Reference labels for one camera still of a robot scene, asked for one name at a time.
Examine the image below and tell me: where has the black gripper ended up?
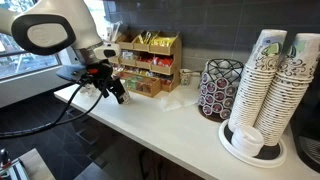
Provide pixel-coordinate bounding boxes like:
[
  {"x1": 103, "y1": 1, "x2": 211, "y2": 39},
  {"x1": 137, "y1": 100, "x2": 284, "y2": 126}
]
[{"x1": 85, "y1": 59, "x2": 128, "y2": 102}]

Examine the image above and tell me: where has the small patterned paper cup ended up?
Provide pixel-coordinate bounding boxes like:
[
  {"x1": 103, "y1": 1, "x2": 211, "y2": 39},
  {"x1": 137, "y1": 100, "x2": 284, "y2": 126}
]
[{"x1": 179, "y1": 68, "x2": 194, "y2": 86}]

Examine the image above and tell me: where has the tall patterned paper cup stack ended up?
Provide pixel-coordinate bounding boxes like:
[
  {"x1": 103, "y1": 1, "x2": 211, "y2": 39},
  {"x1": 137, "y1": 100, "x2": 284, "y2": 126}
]
[
  {"x1": 253, "y1": 32, "x2": 320, "y2": 147},
  {"x1": 227, "y1": 28, "x2": 288, "y2": 134}
]

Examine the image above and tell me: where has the white plastic lid stack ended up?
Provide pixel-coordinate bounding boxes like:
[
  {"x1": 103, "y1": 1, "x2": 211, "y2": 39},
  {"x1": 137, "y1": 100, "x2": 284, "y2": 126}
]
[{"x1": 230, "y1": 123, "x2": 265, "y2": 158}]

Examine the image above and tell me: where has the wooden tea bag box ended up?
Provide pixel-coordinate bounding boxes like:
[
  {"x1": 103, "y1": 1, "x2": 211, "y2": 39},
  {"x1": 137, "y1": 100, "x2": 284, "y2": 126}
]
[{"x1": 128, "y1": 73, "x2": 163, "y2": 99}]

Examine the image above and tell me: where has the red white packets pile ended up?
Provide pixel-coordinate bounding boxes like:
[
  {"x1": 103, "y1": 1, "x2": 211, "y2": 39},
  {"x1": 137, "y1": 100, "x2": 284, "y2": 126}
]
[{"x1": 135, "y1": 54, "x2": 152, "y2": 66}]

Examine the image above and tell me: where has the wrapped stirrers bundle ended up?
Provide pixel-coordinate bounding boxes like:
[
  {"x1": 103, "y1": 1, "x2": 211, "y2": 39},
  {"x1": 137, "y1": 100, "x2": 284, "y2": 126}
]
[{"x1": 105, "y1": 21, "x2": 124, "y2": 43}]

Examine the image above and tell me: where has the yellow stick packets pile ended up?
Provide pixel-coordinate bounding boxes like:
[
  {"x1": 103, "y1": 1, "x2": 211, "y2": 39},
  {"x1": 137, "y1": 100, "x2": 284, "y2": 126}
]
[{"x1": 137, "y1": 30, "x2": 158, "y2": 45}]

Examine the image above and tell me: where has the wide wooden tiered organizer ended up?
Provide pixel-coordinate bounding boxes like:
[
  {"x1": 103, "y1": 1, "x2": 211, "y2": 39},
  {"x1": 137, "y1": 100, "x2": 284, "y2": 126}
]
[{"x1": 108, "y1": 29, "x2": 183, "y2": 93}]

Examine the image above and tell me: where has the clear plastic bag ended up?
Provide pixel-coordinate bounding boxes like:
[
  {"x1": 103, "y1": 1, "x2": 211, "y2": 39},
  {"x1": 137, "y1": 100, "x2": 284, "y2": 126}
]
[{"x1": 159, "y1": 87, "x2": 201, "y2": 113}]

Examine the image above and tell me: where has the dark lower cabinet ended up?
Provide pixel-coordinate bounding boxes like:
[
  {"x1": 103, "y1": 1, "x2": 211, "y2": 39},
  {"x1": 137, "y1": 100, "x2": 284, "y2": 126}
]
[{"x1": 64, "y1": 106, "x2": 204, "y2": 180}]

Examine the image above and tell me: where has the bright narrow window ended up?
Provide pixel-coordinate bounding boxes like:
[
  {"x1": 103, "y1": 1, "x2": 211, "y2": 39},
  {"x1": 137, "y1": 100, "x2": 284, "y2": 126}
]
[{"x1": 84, "y1": 0, "x2": 109, "y2": 39}]

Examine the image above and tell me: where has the light wooden board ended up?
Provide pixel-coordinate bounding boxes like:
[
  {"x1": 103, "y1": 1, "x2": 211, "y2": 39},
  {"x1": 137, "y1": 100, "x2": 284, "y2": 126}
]
[{"x1": 18, "y1": 148, "x2": 56, "y2": 180}]

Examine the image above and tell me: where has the metal clamp device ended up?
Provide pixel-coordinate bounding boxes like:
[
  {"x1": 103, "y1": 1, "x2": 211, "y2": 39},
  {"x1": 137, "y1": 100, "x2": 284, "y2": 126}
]
[{"x1": 0, "y1": 148, "x2": 29, "y2": 180}]

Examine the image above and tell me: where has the white round tray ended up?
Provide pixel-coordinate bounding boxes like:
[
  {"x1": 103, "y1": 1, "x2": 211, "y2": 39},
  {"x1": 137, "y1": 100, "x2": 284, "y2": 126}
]
[{"x1": 218, "y1": 119, "x2": 288, "y2": 169}]

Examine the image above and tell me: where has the window with dark frame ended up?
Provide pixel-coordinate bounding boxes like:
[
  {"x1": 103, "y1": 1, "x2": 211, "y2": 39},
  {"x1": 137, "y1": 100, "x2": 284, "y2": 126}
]
[{"x1": 0, "y1": 31, "x2": 63, "y2": 81}]

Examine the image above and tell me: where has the black wire pod carousel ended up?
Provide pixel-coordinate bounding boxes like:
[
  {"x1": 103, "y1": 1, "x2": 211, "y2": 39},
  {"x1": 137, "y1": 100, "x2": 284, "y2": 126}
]
[{"x1": 197, "y1": 58, "x2": 245, "y2": 123}]

